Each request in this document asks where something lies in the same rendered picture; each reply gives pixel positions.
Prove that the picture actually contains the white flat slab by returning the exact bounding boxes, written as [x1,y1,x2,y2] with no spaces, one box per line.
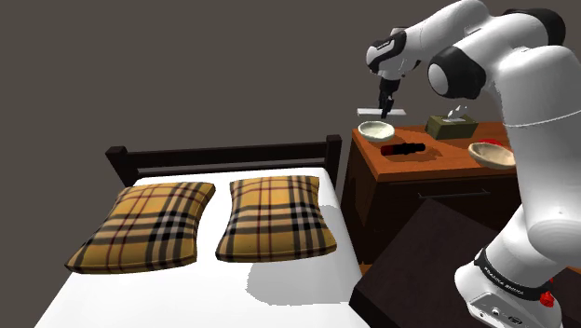
[357,107,407,117]

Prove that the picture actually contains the white bowl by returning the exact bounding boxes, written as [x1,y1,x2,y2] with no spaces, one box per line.
[357,120,396,144]

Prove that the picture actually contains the black and red cylinder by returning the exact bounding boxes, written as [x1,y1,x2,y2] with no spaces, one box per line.
[380,142,426,157]

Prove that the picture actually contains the olive green tissue box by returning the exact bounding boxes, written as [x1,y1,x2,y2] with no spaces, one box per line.
[425,104,480,141]

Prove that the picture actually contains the tan wooden bowl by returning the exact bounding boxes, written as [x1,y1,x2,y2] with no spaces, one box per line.
[467,142,517,171]

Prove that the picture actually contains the brown wooden nightstand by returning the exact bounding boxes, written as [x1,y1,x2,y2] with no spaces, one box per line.
[340,120,523,274]

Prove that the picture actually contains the yellow plaid pillow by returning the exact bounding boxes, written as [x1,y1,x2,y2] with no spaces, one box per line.
[214,174,338,264]
[64,181,217,275]

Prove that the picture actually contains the dark robot stand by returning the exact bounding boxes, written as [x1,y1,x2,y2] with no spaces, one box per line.
[348,198,581,328]

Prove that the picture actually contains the dark wooden bed white mattress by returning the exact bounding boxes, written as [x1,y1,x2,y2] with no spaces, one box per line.
[34,134,372,328]

